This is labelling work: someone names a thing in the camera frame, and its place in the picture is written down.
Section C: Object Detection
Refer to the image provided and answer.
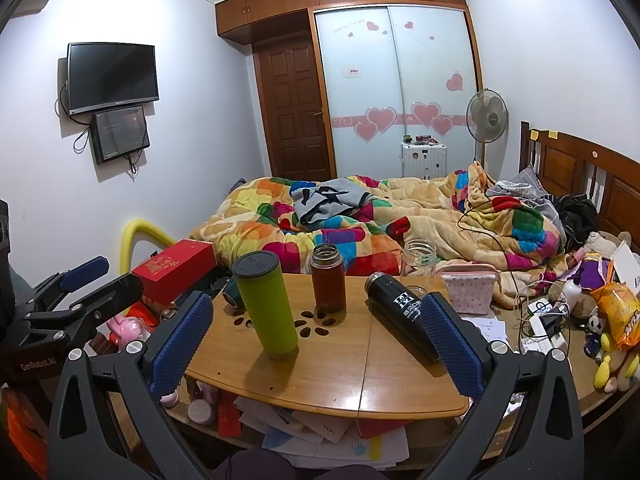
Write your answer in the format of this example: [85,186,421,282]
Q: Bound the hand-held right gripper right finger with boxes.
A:
[415,292,586,480]

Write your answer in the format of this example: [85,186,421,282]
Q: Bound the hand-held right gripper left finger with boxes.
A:
[47,291,216,480]

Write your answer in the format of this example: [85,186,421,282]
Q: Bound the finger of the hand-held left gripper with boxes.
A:
[22,274,145,342]
[15,256,110,312]

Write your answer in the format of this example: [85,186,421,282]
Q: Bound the teal cup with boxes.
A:
[222,276,246,313]

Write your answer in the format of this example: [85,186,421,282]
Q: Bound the green tumbler cup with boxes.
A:
[231,251,300,359]

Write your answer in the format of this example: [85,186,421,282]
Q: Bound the brown thermos cup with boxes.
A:
[309,243,347,313]

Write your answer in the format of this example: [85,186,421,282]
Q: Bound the white paper sheet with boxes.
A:
[460,316,507,348]

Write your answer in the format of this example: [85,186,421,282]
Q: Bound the pink pig toy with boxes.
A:
[107,316,146,348]

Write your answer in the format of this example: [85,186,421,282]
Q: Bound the yellow foam tube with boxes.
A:
[120,219,176,275]

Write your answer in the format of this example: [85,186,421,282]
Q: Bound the pink dotted pouch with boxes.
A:
[434,263,502,317]

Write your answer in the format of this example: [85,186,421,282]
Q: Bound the orange plastic bag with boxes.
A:
[0,390,51,461]

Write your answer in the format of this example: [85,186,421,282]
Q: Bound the red gift box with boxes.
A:
[131,240,217,307]

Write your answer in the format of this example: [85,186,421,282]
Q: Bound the black thermos bottle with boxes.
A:
[364,272,446,363]

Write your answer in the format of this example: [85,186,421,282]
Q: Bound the red booklet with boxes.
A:
[217,392,243,438]

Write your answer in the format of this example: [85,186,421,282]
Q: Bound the white power strip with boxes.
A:
[520,297,568,353]

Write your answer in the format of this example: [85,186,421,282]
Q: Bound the clear glass jar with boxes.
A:
[400,240,438,297]

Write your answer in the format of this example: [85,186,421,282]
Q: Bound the bamboo lap table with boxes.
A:
[185,274,471,421]

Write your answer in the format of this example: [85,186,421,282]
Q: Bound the white plastic bottle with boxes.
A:
[562,277,583,311]

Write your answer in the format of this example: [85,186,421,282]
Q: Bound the colourful patterned blanket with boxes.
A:
[190,160,571,306]

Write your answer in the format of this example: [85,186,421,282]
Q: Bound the black and white plush toy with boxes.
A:
[585,307,608,361]

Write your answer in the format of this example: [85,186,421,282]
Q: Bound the yellow plush toy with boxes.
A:
[593,332,640,393]

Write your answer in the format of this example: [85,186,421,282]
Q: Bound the purple packet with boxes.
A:
[570,255,613,286]

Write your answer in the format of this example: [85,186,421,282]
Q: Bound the pile of papers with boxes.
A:
[235,395,411,466]

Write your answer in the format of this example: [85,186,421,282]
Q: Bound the orange snack bag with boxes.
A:
[590,281,640,351]

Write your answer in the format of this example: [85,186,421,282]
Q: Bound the grey striped pillow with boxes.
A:
[487,165,563,221]

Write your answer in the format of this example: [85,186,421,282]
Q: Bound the black clothes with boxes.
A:
[555,194,601,248]

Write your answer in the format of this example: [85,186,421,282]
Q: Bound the beige teddy bear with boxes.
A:
[582,230,633,261]

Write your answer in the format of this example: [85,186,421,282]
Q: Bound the white suitcase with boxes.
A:
[400,141,447,179]

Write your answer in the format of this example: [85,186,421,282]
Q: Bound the white box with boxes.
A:
[612,242,640,291]

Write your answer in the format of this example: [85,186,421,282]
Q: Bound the grey cloth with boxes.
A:
[291,177,376,226]

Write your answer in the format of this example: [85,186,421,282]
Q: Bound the wooden bed headboard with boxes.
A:
[519,121,640,261]

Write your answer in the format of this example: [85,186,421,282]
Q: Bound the standing fan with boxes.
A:
[466,89,510,171]

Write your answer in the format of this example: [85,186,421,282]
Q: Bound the brown wooden door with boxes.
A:
[252,35,333,181]

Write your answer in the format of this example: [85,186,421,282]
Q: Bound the sliding door wardrobe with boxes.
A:
[312,5,483,179]

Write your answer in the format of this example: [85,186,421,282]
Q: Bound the small black wall monitor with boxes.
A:
[91,105,151,164]

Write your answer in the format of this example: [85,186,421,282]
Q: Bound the wall television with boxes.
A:
[67,42,160,116]

